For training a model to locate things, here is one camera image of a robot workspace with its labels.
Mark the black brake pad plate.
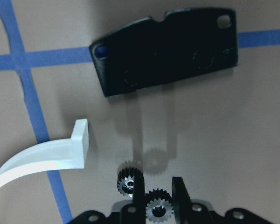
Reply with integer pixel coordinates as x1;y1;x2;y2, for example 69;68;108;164
89;7;238;97

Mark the small black bearing gear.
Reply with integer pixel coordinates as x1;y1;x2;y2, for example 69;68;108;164
117;167;143;198

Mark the white curved plastic bracket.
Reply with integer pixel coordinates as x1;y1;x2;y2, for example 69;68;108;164
0;119;89;188

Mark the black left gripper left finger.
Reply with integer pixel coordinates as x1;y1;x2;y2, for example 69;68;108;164
133;176;146;224

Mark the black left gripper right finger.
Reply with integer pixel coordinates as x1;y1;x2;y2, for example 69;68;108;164
172;177;191;224

